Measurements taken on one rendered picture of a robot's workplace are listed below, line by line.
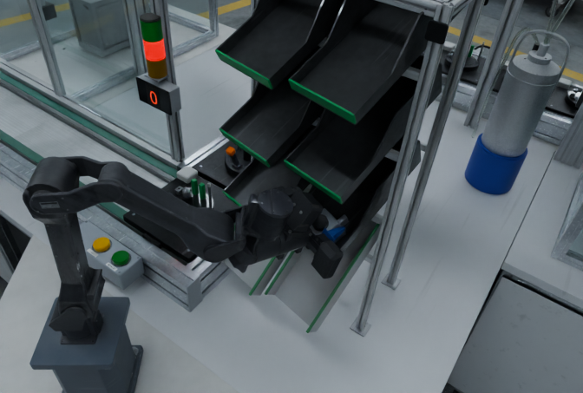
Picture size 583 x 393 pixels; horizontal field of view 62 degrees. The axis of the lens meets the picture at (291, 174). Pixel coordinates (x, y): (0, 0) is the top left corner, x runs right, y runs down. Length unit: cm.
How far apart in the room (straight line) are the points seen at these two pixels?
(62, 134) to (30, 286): 58
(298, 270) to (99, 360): 43
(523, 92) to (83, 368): 127
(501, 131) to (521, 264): 39
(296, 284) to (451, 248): 56
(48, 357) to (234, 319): 43
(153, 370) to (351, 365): 45
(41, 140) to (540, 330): 166
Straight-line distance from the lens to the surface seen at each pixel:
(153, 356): 121
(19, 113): 195
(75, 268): 86
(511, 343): 175
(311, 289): 108
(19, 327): 135
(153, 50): 128
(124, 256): 125
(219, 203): 134
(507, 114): 156
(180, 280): 119
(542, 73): 151
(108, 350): 100
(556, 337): 166
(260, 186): 102
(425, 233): 150
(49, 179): 73
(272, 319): 124
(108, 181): 71
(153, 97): 135
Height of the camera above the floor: 190
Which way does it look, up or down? 40 degrees down
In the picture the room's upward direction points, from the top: 4 degrees clockwise
